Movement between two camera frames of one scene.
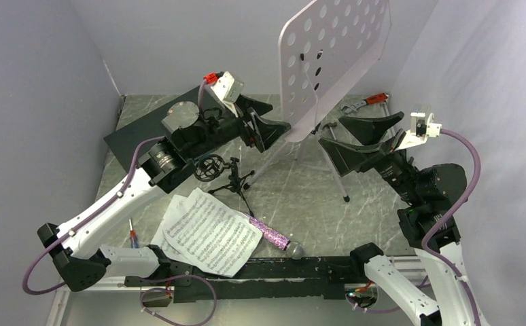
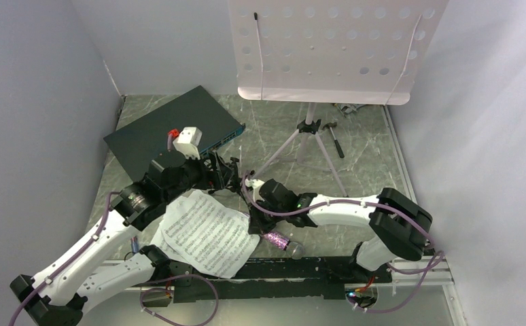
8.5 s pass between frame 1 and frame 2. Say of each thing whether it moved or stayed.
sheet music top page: stayed
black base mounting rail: stayed
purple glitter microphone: stayed
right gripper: moved
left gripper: moved
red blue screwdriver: stayed
